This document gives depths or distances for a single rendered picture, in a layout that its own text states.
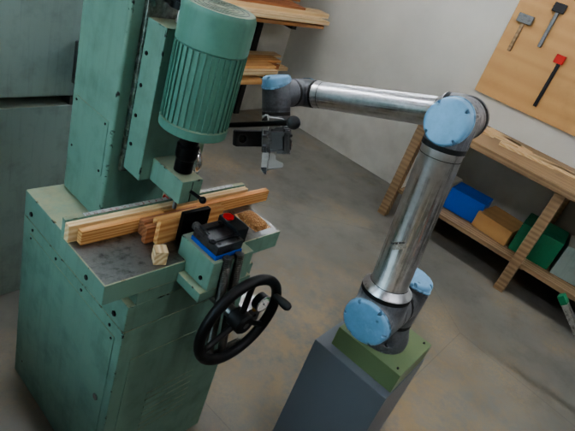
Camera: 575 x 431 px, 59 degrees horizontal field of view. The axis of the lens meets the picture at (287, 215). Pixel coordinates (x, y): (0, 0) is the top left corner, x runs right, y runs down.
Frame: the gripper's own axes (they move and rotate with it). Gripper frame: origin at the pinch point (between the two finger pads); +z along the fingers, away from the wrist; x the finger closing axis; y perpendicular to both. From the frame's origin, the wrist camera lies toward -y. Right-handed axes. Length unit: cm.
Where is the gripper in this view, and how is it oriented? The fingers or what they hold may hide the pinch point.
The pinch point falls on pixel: (263, 144)
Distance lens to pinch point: 133.0
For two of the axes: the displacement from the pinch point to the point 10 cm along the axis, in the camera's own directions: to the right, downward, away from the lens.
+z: -0.2, 2.7, -9.6
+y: 10.0, 0.4, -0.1
